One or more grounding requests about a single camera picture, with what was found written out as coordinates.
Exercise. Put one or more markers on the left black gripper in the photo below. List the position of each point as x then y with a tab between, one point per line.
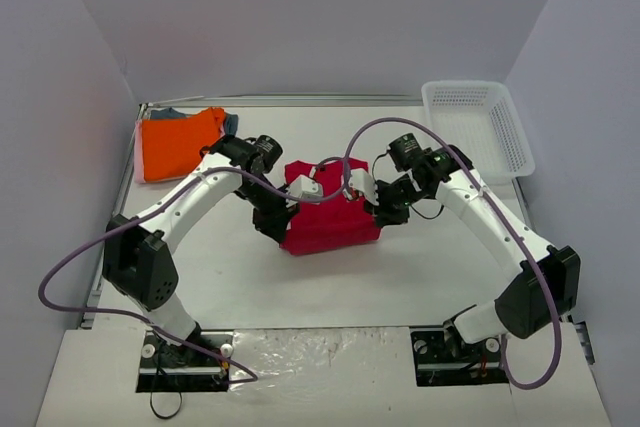
273	222

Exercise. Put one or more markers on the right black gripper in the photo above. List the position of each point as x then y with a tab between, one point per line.
388	204

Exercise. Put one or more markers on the red t-shirt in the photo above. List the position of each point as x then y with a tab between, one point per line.
329	225

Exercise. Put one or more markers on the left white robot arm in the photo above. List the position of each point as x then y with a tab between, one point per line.
139	263

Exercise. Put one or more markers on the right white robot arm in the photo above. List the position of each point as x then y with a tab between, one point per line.
542	279

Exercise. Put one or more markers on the blue-grey folded t-shirt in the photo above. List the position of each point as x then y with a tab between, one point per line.
229	122

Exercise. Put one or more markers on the orange folded t-shirt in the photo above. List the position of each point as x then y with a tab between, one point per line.
171	148

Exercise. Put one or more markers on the white plastic basket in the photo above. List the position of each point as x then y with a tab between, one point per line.
481	119

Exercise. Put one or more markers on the pink folded t-shirt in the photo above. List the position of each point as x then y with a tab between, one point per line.
138	157

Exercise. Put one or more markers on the white foam front board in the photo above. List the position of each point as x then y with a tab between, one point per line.
318	377

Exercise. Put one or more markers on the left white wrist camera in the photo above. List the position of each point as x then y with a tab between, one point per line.
304	189

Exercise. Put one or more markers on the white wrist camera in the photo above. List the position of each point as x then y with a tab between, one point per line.
304	189
361	185

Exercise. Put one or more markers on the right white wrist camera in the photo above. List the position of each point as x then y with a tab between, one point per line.
361	185

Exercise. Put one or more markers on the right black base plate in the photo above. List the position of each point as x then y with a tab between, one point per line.
438	363

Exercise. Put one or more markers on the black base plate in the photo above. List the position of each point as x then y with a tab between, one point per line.
438	363
168	368

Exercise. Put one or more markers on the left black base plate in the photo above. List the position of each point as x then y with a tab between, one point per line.
168	368

